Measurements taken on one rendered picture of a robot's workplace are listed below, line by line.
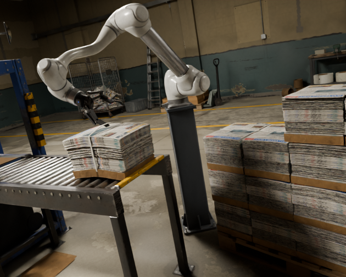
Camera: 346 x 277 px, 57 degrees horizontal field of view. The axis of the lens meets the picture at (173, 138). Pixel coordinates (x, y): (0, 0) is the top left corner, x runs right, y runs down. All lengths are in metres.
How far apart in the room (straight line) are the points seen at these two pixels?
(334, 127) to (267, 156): 0.41
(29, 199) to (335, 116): 1.63
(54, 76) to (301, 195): 1.42
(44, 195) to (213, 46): 7.58
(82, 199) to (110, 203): 0.18
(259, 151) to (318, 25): 6.70
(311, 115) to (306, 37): 6.80
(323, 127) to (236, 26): 7.24
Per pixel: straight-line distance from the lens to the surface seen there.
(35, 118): 2.86
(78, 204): 1.69
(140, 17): 1.90
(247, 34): 8.66
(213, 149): 2.04
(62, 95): 1.86
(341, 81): 7.87
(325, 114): 1.64
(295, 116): 1.69
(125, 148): 1.58
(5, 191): 2.12
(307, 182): 1.78
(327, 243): 1.91
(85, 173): 1.77
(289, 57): 8.47
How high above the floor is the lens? 1.35
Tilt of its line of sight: 14 degrees down
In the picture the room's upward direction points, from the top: 10 degrees counter-clockwise
